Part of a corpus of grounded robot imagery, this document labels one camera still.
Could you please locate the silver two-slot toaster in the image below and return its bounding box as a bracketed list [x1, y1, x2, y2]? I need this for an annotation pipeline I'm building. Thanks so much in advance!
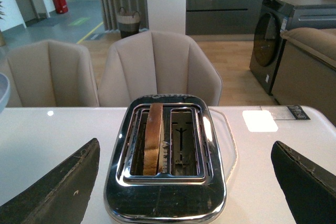
[104, 94, 226, 223]

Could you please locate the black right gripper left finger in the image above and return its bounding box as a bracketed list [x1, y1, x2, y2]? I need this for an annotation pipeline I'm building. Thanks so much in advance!
[1, 138, 100, 223]

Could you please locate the slice of brown bread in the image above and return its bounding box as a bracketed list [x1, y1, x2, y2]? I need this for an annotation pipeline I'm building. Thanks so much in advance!
[143, 103, 164, 176]

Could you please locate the beige sofa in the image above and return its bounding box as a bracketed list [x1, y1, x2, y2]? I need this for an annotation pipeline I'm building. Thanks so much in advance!
[272, 27, 335, 123]

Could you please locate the white pillar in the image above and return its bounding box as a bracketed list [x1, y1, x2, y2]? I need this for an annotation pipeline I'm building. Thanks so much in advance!
[146, 0, 186, 35]

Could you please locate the white round plate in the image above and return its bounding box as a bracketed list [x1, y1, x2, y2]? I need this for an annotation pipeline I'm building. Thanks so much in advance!
[0, 73, 11, 113]

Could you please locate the beige chair on left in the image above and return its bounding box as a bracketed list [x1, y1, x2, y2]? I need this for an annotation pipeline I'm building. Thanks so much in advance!
[1, 40, 99, 108]

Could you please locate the grey kitchen counter cabinet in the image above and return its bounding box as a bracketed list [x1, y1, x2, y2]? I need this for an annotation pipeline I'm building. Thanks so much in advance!
[185, 0, 336, 36]

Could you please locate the beige chair behind toaster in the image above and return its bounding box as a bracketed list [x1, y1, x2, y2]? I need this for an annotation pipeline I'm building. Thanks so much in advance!
[98, 30, 223, 107]

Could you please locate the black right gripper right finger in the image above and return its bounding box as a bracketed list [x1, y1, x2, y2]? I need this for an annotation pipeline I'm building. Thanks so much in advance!
[271, 141, 335, 223]

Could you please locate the black label on table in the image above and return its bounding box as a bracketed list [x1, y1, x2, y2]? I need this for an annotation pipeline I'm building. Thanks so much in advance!
[287, 105, 310, 120]

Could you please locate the red cabinet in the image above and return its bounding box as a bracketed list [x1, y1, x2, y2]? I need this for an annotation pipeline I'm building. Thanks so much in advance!
[52, 0, 68, 14]

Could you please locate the woven basket with handles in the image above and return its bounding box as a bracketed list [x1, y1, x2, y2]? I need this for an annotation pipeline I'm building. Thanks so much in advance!
[117, 7, 141, 38]

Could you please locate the dark grey washing machine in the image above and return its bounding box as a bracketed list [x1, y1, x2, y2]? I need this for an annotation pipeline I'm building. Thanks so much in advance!
[249, 0, 336, 95]

